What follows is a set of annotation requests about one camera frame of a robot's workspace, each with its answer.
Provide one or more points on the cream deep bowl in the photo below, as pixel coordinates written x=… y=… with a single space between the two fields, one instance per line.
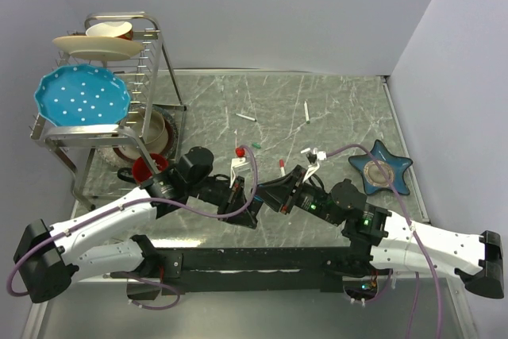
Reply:
x=156 y=139

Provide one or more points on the white pen red tip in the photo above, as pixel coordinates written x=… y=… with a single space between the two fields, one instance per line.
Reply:
x=282 y=170

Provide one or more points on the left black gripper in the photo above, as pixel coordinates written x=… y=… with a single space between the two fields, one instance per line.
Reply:
x=233 y=199

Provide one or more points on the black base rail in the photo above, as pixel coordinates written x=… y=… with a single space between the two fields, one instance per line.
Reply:
x=255 y=269

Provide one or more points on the patterned rim plate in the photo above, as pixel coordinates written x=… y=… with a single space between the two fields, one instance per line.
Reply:
x=114 y=158

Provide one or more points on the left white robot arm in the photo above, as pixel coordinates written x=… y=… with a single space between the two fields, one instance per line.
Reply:
x=50 y=258

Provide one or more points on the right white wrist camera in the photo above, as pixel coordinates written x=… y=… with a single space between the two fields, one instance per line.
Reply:
x=315 y=157

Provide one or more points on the white pen green tip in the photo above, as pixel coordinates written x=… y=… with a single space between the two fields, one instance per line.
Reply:
x=306 y=112

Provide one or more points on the red mug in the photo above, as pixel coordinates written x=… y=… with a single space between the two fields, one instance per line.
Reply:
x=140 y=172

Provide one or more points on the metal dish rack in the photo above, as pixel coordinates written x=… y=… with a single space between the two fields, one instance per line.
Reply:
x=150 y=80

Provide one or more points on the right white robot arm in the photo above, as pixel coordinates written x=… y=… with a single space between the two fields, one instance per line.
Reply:
x=381 y=239

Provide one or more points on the blue star-shaped dish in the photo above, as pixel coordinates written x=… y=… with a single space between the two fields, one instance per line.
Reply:
x=381 y=170

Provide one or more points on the white and red bowl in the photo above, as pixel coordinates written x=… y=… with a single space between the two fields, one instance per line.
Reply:
x=117 y=29

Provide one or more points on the white pen black tip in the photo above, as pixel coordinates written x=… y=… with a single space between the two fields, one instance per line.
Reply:
x=245 y=117

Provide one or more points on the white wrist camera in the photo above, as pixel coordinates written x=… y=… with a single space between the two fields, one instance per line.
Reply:
x=239 y=164
x=315 y=157

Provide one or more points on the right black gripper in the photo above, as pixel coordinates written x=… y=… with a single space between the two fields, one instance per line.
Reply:
x=276 y=194

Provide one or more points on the cream flat plate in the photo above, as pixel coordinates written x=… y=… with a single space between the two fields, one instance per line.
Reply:
x=98 y=48

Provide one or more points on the blue polka dot plate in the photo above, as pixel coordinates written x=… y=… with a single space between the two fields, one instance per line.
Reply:
x=77 y=95

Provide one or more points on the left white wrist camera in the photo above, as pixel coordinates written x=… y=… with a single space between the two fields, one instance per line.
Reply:
x=239 y=164

